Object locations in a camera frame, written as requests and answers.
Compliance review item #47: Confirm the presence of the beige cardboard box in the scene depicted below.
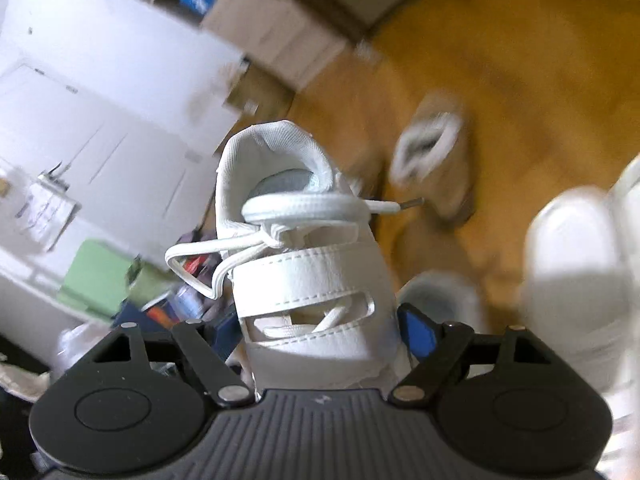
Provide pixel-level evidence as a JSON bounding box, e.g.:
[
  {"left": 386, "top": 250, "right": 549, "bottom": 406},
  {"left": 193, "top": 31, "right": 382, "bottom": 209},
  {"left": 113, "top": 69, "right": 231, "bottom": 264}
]
[{"left": 200, "top": 0, "right": 351, "bottom": 91}]

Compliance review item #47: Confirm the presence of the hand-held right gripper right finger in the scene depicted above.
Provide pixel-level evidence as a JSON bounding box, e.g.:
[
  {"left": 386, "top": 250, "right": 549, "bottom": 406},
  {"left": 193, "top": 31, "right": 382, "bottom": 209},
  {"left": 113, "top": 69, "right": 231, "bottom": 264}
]
[{"left": 389, "top": 302, "right": 561, "bottom": 407}]

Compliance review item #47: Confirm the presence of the tan fur-lined boot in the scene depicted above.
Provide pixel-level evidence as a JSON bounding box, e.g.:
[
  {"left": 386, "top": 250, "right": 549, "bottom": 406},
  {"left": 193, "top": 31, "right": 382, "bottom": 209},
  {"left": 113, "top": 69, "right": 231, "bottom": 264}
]
[{"left": 389, "top": 91, "right": 477, "bottom": 226}]

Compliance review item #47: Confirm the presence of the white plastic bag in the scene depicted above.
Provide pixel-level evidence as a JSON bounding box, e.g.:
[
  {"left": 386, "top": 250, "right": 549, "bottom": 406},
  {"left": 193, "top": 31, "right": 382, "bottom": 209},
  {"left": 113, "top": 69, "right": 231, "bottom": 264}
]
[{"left": 0, "top": 322, "right": 116, "bottom": 401}]

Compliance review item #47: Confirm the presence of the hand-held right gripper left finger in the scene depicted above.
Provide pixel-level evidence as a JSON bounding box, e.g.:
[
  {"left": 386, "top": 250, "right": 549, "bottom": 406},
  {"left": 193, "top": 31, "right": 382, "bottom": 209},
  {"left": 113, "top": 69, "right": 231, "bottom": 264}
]
[{"left": 80, "top": 310, "right": 253, "bottom": 406}]

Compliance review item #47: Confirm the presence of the green box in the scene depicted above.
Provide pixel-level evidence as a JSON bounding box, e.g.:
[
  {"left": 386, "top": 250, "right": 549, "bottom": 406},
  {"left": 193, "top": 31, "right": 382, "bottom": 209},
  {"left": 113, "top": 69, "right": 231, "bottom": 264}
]
[{"left": 57, "top": 239, "right": 146, "bottom": 321}]

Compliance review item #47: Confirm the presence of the white cabinet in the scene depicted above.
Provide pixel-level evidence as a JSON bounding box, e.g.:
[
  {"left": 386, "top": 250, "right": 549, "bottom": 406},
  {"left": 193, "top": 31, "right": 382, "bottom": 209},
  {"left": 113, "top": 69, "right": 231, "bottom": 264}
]
[{"left": 0, "top": 0, "right": 251, "bottom": 321}]

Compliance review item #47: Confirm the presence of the paper sheet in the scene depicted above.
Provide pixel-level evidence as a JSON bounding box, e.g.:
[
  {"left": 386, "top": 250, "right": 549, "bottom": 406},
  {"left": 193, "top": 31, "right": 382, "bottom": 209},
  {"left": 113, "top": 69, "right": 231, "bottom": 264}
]
[{"left": 12, "top": 170, "right": 81, "bottom": 252}]

